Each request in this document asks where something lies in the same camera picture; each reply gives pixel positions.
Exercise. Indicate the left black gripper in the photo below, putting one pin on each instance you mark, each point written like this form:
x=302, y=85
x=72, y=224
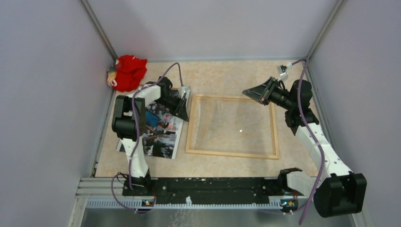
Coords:
x=180, y=109

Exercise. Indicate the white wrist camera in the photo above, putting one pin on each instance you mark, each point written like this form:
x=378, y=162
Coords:
x=283, y=74
x=184, y=92

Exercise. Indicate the wooden picture frame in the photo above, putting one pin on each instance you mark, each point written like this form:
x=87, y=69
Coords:
x=231, y=125

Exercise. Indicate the transparent plastic sheet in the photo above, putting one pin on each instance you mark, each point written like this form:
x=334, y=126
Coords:
x=231, y=125

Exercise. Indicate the printed photo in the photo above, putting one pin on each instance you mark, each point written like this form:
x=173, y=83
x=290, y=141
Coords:
x=162, y=133

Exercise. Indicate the red crumpled cloth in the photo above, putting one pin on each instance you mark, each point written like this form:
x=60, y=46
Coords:
x=126, y=73

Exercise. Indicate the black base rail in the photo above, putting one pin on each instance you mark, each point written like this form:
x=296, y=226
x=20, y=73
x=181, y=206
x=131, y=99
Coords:
x=210, y=190

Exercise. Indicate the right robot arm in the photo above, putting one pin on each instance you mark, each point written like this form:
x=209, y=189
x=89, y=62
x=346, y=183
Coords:
x=336, y=190

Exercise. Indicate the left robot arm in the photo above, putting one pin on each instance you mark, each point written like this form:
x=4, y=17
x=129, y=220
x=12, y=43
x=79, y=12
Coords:
x=129, y=124

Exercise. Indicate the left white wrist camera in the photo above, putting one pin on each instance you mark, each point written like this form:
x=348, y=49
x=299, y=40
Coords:
x=184, y=92

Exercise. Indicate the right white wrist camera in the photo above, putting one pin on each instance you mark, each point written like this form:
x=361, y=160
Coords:
x=283, y=74

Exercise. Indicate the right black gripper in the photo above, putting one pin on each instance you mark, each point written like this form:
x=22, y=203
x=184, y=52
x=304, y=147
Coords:
x=263, y=92

